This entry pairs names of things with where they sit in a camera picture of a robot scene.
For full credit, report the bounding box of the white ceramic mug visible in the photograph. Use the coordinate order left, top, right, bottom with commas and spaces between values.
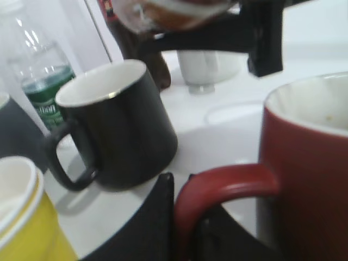
177, 51, 241, 95

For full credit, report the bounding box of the yellow paper cup stack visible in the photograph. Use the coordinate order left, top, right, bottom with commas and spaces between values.
1, 156, 78, 260

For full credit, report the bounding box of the dark red ceramic mug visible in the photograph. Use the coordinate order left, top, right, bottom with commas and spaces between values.
174, 72, 347, 260

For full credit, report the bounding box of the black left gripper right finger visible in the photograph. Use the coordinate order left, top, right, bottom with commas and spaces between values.
187, 173, 286, 261

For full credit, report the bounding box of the cola bottle red label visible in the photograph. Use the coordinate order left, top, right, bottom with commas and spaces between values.
98, 1, 171, 91

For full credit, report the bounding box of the clear water bottle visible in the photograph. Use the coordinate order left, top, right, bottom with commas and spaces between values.
1, 1, 75, 131

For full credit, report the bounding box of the brown coffee drink bottle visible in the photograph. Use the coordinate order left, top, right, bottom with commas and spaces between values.
111, 0, 237, 34

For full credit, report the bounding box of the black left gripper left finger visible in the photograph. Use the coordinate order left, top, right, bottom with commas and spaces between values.
83, 172, 174, 260

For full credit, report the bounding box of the black ceramic mug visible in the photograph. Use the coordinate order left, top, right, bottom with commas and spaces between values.
44, 59, 178, 191

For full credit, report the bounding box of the dark grey ceramic mug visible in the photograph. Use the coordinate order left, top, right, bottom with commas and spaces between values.
1, 91, 48, 173

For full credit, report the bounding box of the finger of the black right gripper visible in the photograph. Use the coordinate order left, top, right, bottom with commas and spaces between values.
140, 1, 284, 77

